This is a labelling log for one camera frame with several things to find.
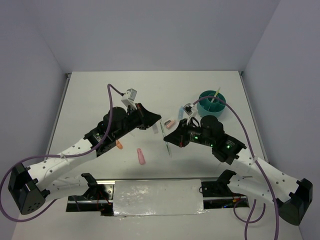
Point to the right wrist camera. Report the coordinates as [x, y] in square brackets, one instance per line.
[190, 110]

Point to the yellow thin highlighter pen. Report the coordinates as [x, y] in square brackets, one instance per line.
[216, 95]

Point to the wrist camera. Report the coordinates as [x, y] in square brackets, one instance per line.
[190, 110]
[128, 98]

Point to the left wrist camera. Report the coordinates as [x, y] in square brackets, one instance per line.
[128, 98]

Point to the pink white correction tape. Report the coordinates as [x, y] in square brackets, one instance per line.
[169, 123]

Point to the blue transparent highlighter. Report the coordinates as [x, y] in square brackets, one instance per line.
[180, 113]

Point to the grey highlighter orange cap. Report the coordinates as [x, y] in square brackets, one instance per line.
[155, 129]

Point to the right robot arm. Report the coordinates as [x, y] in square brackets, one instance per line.
[245, 174]

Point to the silver foil sheet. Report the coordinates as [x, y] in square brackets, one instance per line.
[157, 198]

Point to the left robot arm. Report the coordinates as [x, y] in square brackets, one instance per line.
[31, 186]

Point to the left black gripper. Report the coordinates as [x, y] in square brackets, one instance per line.
[147, 119]

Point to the orange transparent highlighter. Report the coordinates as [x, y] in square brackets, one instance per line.
[119, 145]

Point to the teal round organizer container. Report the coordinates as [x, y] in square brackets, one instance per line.
[207, 108]

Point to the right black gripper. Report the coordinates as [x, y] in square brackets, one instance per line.
[178, 136]

